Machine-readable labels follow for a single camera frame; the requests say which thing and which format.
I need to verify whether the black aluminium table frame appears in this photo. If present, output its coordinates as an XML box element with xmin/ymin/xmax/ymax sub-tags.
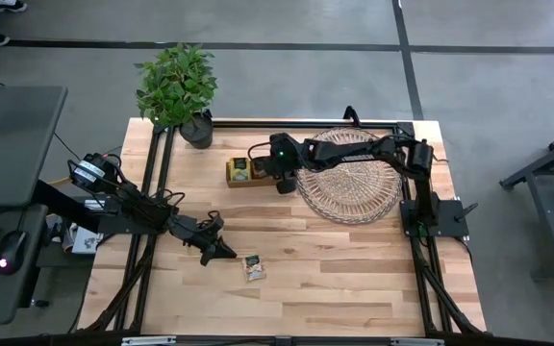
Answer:
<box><xmin>77</xmin><ymin>117</ymin><xmax>488</xmax><ymax>337</ymax></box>

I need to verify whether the green potted plant black pot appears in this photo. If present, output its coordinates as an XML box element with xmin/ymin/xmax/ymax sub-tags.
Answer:
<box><xmin>134</xmin><ymin>41</ymin><xmax>219</xmax><ymax>150</ymax></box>

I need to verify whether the black lit computer mouse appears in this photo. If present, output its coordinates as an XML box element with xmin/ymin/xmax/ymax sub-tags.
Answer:
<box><xmin>0</xmin><ymin>230</ymin><xmax>29</xmax><ymax>276</ymax></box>

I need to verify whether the black metal stand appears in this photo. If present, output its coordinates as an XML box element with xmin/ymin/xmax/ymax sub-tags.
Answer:
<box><xmin>499</xmin><ymin>122</ymin><xmax>554</xmax><ymax>278</ymax></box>

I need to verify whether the wooden tea organizer box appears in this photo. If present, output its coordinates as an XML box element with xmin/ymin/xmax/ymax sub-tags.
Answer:
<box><xmin>223</xmin><ymin>157</ymin><xmax>298</xmax><ymax>189</ymax></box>

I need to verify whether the black table clamp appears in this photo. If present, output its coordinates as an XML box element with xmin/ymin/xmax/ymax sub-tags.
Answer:
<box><xmin>342</xmin><ymin>105</ymin><xmax>363</xmax><ymax>127</ymax></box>

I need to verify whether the black desk leg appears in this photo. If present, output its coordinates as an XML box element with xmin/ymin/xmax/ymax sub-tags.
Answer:
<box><xmin>31</xmin><ymin>179</ymin><xmax>101</xmax><ymax>235</ymax></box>

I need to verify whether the yellow-green tea packet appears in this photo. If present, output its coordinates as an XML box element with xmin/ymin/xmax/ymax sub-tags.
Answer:
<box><xmin>228</xmin><ymin>157</ymin><xmax>253</xmax><ymax>183</ymax></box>

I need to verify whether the round woven wicker tray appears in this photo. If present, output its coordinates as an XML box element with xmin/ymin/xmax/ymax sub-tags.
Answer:
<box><xmin>295</xmin><ymin>126</ymin><xmax>403</xmax><ymax>226</ymax></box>

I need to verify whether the black lever handle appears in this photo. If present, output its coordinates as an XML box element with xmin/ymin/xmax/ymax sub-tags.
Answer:
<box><xmin>453</xmin><ymin>201</ymin><xmax>479</xmax><ymax>223</ymax></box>

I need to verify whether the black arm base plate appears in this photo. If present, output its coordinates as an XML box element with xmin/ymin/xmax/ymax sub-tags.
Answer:
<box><xmin>399</xmin><ymin>198</ymin><xmax>470</xmax><ymax>238</ymax></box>
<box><xmin>97</xmin><ymin>197</ymin><xmax>168</xmax><ymax>236</ymax></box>

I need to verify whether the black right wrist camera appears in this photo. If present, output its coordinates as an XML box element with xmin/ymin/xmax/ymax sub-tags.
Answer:
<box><xmin>276</xmin><ymin>176</ymin><xmax>298</xmax><ymax>196</ymax></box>

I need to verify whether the silver metal bracket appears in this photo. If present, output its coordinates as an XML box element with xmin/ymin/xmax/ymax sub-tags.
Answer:
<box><xmin>390</xmin><ymin>337</ymin><xmax>446</xmax><ymax>346</ymax></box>
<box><xmin>121</xmin><ymin>335</ymin><xmax>177</xmax><ymax>346</ymax></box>

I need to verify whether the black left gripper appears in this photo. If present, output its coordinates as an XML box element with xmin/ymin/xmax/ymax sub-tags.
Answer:
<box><xmin>178</xmin><ymin>210</ymin><xmax>239</xmax><ymax>261</ymax></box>

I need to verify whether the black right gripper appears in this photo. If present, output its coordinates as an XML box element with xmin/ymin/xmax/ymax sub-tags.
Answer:
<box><xmin>255</xmin><ymin>133</ymin><xmax>303</xmax><ymax>182</ymax></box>

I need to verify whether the white cardboard box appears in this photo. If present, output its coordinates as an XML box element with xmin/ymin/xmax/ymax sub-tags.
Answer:
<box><xmin>45</xmin><ymin>213</ymin><xmax>105</xmax><ymax>256</ymax></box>

